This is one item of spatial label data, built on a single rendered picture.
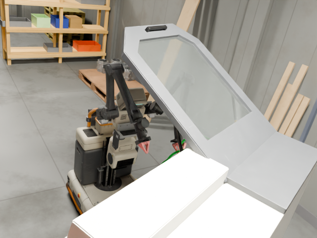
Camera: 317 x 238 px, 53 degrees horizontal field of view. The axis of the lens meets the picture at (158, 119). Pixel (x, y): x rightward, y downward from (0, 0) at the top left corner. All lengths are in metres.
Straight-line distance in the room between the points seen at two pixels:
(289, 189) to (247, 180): 0.19
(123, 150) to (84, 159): 0.41
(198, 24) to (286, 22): 1.50
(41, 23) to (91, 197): 4.52
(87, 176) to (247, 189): 1.93
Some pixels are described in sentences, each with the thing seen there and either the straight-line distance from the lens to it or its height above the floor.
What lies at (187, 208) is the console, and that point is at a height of 1.53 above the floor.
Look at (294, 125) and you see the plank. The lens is 3.65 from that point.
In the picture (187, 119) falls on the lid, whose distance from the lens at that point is 1.56.
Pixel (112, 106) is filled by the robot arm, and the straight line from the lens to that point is 2.38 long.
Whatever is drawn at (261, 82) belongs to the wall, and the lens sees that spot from 4.12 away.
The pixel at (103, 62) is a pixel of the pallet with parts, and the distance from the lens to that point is 6.35.
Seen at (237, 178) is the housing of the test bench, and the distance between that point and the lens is 1.53.
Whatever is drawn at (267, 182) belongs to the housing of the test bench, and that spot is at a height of 1.50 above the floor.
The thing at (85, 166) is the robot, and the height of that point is 0.52.
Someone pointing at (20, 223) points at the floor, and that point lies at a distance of 3.30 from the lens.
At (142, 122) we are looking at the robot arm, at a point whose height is 1.41.
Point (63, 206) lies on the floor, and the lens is 3.42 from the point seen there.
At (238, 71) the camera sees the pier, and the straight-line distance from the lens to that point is 4.21.
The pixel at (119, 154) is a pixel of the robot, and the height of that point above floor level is 0.80.
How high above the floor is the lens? 2.33
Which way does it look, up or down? 26 degrees down
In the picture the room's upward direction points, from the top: 10 degrees clockwise
